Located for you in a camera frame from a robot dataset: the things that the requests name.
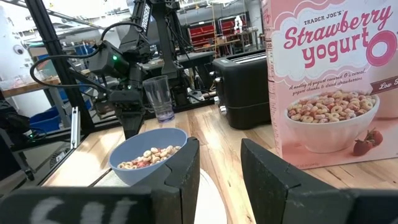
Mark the white dome camera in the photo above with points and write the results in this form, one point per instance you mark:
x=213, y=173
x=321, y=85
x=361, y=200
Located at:
x=18, y=49

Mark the black aluminium frame rail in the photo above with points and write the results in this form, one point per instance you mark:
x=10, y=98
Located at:
x=48, y=37

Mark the clear plastic cup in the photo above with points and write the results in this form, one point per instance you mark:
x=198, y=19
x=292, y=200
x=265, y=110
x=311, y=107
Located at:
x=160, y=99

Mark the blue storage bin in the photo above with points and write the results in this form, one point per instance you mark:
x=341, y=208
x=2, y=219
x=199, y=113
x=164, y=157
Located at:
x=46, y=119

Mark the background work table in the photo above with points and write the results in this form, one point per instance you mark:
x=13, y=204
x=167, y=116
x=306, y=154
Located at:
x=224, y=42

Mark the cereal rings heap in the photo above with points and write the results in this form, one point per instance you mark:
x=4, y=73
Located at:
x=152, y=157

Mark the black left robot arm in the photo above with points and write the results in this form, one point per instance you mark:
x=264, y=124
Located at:
x=140, y=18

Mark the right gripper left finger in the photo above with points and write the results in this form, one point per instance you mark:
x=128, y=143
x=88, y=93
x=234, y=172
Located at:
x=174, y=199

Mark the black four-slot toaster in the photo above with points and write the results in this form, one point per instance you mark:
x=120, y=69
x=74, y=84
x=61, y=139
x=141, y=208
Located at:
x=242, y=93

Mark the wooden workbench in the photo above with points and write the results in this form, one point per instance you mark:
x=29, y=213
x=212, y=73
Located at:
x=25, y=88

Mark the blue bowl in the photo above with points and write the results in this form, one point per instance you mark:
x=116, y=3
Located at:
x=136, y=140

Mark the pink strawberry yogurt cereal box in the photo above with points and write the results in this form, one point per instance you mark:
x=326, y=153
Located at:
x=326, y=77

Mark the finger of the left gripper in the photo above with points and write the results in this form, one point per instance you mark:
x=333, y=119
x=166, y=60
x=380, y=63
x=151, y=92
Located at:
x=125, y=119
x=137, y=119

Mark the white round woven placemat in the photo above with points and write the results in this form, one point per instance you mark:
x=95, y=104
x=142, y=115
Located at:
x=211, y=202

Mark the red storage bin rack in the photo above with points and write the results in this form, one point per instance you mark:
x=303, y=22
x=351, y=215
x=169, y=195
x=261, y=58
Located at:
x=230, y=26
x=202, y=32

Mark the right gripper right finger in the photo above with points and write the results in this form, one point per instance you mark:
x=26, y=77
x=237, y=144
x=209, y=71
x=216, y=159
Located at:
x=267, y=193

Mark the silver metal bracket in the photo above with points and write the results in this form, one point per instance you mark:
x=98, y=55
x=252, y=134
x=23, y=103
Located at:
x=75, y=127

